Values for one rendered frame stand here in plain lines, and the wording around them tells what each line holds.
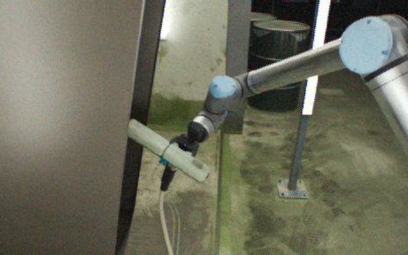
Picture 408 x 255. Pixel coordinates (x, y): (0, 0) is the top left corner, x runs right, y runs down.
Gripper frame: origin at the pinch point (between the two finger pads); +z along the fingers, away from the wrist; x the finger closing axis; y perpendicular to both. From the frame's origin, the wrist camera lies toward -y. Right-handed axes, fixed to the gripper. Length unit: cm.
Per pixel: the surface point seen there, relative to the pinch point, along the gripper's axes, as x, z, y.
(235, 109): 6, -164, 95
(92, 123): 6, 33, -40
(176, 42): 74, -153, 59
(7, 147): 17, 42, -31
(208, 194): -14, -68, 94
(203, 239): -26, -31, 83
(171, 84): 64, -145, 94
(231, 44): 35, -170, 45
